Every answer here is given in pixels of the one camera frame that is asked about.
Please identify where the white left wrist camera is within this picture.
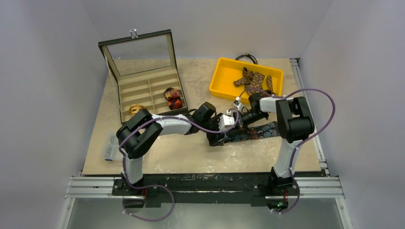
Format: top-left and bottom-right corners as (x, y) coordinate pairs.
(218, 114), (236, 131)

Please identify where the clear plastic screw box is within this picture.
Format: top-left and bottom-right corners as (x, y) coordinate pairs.
(101, 132), (128, 162)

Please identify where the brown floral tie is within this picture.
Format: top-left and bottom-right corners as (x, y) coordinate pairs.
(233, 67), (275, 95)

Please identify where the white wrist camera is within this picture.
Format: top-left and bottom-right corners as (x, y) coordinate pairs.
(233, 97), (248, 113)
(218, 114), (236, 131)

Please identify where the black tie storage box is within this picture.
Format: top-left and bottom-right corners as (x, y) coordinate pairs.
(98, 29), (188, 123)

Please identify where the black cable loop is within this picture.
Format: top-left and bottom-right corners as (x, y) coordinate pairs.
(234, 54), (258, 65)

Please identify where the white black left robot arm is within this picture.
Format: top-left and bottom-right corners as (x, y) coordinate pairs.
(116, 102), (239, 195)

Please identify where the yellow plastic tray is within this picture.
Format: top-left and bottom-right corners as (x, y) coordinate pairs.
(209, 58), (284, 103)

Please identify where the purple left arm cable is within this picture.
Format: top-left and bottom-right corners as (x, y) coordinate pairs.
(118, 108), (240, 222)

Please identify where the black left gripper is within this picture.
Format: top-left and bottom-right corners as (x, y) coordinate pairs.
(200, 114), (227, 146)

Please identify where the tan patterned rolled tie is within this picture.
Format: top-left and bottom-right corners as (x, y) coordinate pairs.
(128, 104), (146, 116)

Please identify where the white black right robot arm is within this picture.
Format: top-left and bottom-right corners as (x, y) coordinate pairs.
(242, 93), (315, 194)

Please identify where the aluminium frame rail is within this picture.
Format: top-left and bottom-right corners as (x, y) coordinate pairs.
(57, 57), (353, 229)

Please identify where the orange navy rolled tie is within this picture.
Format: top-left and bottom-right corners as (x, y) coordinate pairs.
(163, 87), (183, 110)

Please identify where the navy floral tie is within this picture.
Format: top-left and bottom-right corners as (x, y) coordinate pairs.
(223, 121), (280, 143)

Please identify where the black mounting base rail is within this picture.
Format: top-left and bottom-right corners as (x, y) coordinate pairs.
(111, 172), (299, 209)

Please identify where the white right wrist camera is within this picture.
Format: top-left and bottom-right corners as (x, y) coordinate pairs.
(233, 97), (248, 113)

